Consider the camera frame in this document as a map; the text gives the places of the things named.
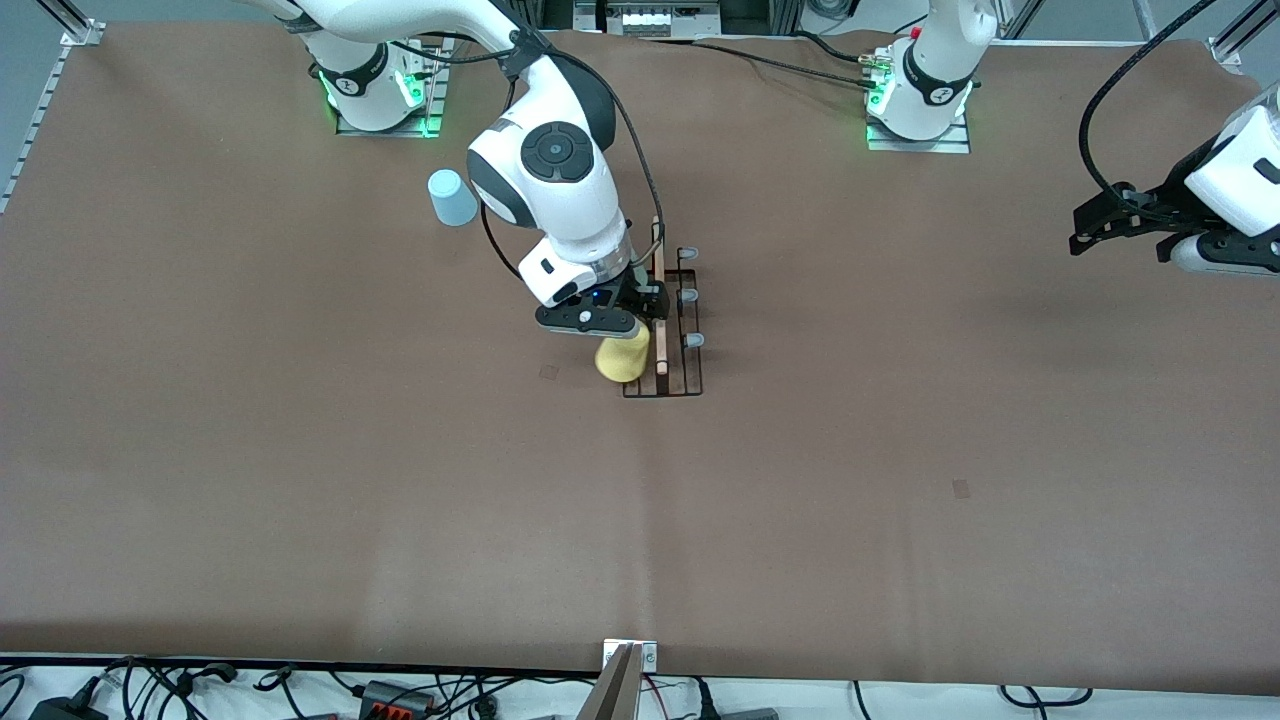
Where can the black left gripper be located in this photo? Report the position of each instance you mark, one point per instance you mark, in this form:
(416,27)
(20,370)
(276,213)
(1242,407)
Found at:
(1158,208)

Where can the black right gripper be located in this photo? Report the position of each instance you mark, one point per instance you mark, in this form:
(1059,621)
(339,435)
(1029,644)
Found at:
(637,288)

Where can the yellow plastic cup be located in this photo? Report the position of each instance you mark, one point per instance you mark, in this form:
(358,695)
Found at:
(620,362)

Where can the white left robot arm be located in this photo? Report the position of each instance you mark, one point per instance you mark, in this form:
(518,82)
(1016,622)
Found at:
(935,60)

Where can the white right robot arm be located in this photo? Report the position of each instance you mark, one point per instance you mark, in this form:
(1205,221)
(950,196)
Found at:
(560,200)

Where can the light blue plastic cup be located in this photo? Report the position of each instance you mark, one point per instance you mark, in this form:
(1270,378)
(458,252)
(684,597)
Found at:
(450,200)

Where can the brown table cover mat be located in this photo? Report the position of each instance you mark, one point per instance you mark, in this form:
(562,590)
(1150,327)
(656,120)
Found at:
(900,400)

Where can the white labelled control box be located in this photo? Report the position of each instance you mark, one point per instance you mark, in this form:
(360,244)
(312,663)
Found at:
(650,18)

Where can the black orange connector block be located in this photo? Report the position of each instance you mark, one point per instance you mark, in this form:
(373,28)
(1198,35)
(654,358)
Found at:
(395,698)

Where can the black power adapter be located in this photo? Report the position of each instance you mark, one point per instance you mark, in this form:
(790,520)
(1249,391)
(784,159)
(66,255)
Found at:
(65,710)

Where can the aluminium frame profile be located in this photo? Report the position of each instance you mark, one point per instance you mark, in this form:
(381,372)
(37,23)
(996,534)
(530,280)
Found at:
(1228,48)
(80,38)
(35,125)

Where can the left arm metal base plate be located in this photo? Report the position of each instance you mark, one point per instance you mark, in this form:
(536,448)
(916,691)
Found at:
(920,146)

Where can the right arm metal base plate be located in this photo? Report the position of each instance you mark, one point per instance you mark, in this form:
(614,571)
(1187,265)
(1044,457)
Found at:
(436,90)

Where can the small metal edge bracket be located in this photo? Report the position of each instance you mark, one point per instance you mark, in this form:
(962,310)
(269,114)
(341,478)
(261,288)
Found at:
(648,655)

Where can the grey metal post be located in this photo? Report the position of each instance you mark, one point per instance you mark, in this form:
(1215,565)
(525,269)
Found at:
(612,700)

